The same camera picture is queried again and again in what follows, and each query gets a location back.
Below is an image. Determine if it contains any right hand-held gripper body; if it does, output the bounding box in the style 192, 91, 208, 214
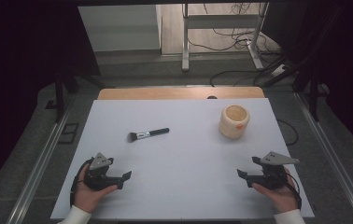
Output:
252, 151, 300, 190

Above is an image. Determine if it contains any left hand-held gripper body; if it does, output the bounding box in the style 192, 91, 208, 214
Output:
84, 152, 119, 191

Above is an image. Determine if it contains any cream ceramic cup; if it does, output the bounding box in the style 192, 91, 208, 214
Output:
219, 104, 251, 140

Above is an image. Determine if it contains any black makeup brush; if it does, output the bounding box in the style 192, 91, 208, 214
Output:
127, 127, 170, 144

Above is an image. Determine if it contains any person's left hand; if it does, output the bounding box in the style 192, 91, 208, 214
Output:
73, 163, 119, 214

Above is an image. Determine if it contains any person's right hand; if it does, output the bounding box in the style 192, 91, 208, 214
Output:
252, 167, 300, 214

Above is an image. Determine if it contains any black floor plate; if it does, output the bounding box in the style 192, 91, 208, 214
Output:
57, 122, 80, 145

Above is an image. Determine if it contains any white table mat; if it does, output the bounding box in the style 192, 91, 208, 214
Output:
50, 98, 315, 220

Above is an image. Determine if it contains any black metal stand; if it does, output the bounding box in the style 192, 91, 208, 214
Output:
290, 6, 344, 122
44, 60, 110, 123

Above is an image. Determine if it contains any wooden table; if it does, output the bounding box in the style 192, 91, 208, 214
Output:
97, 86, 266, 101

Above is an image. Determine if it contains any white power strip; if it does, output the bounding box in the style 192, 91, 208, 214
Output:
270, 63, 289, 77

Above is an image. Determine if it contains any white cabinet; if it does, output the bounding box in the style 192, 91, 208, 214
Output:
78, 4, 163, 54

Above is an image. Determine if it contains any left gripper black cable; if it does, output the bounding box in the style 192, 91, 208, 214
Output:
69, 157, 95, 208

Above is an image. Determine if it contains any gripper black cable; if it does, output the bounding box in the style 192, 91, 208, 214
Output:
69, 157, 95, 208
285, 172, 303, 210

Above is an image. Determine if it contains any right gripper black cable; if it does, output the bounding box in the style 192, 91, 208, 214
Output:
285, 172, 303, 210

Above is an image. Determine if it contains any thin black cable loop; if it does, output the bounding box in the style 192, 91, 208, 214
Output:
276, 119, 300, 147

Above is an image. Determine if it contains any aluminium rail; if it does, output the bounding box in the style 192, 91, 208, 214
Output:
14, 102, 73, 224
295, 92, 353, 224

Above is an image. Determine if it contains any black floor cable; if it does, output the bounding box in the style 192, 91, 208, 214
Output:
209, 69, 261, 88

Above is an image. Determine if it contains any tangle of black floor cables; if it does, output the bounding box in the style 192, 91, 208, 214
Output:
186, 3, 283, 59

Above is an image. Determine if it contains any white metal stand frame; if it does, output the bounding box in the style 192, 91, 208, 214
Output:
181, 3, 266, 73

